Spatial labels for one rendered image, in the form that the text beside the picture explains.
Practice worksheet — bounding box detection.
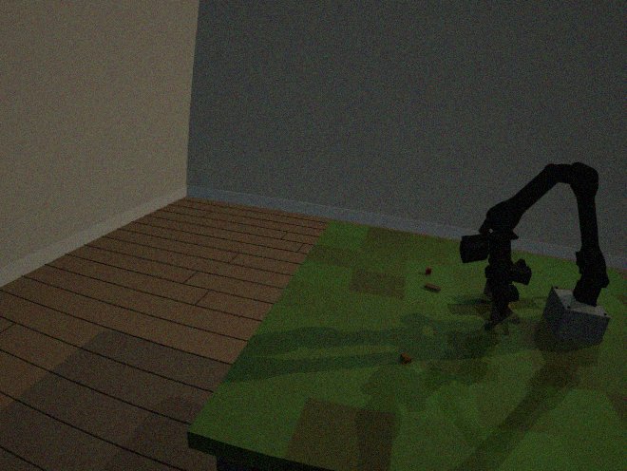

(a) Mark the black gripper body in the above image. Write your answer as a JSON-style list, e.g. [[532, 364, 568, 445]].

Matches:
[[484, 258, 520, 304]]

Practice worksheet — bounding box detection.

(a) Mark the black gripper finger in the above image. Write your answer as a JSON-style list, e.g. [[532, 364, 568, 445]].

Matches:
[[486, 279, 496, 295], [495, 302, 509, 317]]

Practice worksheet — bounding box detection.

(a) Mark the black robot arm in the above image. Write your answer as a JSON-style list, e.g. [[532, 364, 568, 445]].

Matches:
[[460, 162, 610, 307]]

